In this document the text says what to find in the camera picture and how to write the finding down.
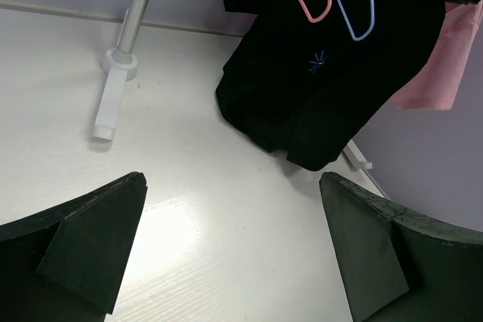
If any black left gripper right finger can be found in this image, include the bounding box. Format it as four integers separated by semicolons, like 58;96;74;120
319;172;482;321

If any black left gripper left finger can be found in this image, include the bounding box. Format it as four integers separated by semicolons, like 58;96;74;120
1;172;147;321

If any black t shirt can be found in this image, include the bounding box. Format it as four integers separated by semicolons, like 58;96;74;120
216;0;445;171

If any blue hanger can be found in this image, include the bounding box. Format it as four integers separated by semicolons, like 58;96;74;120
320;0;378;42

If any pink t shirt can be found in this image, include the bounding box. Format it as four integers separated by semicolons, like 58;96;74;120
391;2;482;111

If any white clothes rack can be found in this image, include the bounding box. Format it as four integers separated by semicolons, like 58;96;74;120
91;0;375;170

